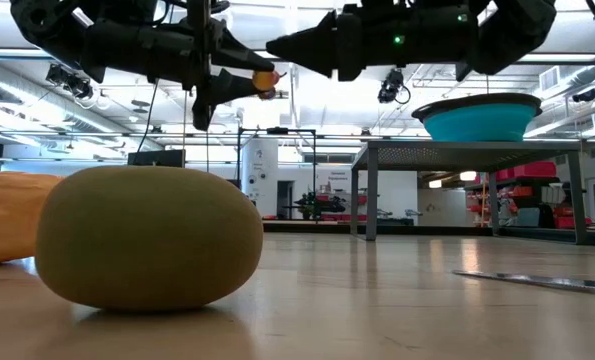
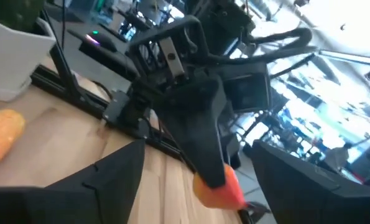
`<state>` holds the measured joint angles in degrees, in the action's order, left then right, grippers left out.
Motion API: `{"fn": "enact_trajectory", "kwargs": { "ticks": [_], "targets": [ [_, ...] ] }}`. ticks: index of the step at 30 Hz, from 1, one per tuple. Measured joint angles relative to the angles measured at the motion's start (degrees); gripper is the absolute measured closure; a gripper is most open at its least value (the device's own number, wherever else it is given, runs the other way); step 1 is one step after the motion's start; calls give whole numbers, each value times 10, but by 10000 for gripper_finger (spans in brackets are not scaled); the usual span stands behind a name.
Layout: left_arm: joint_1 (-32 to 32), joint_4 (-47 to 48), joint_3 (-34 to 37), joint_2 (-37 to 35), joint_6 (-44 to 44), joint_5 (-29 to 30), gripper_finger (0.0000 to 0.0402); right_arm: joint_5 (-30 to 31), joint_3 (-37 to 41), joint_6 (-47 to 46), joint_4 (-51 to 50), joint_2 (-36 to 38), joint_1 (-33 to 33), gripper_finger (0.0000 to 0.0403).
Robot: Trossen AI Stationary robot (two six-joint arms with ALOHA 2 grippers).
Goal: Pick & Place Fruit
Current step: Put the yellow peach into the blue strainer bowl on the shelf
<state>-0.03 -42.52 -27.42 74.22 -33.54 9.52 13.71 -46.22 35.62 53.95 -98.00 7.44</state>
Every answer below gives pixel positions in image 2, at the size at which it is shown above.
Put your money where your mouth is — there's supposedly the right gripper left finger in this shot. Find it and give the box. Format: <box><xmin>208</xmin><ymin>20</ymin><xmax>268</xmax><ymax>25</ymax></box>
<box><xmin>0</xmin><ymin>139</ymin><xmax>146</xmax><ymax>224</ymax></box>

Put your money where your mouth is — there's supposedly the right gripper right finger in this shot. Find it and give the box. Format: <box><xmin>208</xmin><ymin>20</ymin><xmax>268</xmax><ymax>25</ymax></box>
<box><xmin>252</xmin><ymin>139</ymin><xmax>370</xmax><ymax>224</ymax></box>

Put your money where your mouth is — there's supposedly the green cactus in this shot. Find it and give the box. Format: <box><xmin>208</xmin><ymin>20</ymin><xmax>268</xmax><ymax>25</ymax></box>
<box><xmin>0</xmin><ymin>0</ymin><xmax>45</xmax><ymax>34</ymax></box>

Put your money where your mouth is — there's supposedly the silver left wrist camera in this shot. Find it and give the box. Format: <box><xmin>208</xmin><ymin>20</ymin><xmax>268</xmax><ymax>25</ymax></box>
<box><xmin>158</xmin><ymin>36</ymin><xmax>186</xmax><ymax>78</ymax></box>

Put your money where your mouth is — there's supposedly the white hexagonal plant pot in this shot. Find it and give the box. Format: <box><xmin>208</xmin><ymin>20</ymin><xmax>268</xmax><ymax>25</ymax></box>
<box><xmin>0</xmin><ymin>16</ymin><xmax>57</xmax><ymax>103</ymax></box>

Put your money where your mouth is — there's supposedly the black glowing computer mouse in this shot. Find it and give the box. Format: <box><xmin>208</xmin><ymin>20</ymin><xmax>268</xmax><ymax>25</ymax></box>
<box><xmin>84</xmin><ymin>30</ymin><xmax>119</xmax><ymax>53</ymax></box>

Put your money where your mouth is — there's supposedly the small orange fruit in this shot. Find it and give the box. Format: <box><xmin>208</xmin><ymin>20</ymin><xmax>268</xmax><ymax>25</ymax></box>
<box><xmin>193</xmin><ymin>164</ymin><xmax>247</xmax><ymax>211</ymax></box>

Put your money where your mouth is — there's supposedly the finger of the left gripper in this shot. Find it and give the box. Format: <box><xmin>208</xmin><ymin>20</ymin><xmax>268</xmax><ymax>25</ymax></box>
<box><xmin>245</xmin><ymin>201</ymin><xmax>271</xmax><ymax>215</ymax></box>
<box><xmin>155</xmin><ymin>76</ymin><xmax>228</xmax><ymax>189</ymax></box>

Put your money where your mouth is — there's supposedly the person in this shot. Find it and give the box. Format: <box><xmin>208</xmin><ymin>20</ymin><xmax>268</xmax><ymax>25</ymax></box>
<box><xmin>323</xmin><ymin>141</ymin><xmax>370</xmax><ymax>170</ymax></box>

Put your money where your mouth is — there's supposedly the yellow mango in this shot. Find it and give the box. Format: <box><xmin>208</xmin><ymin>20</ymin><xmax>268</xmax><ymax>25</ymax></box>
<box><xmin>0</xmin><ymin>108</ymin><xmax>26</xmax><ymax>169</ymax></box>

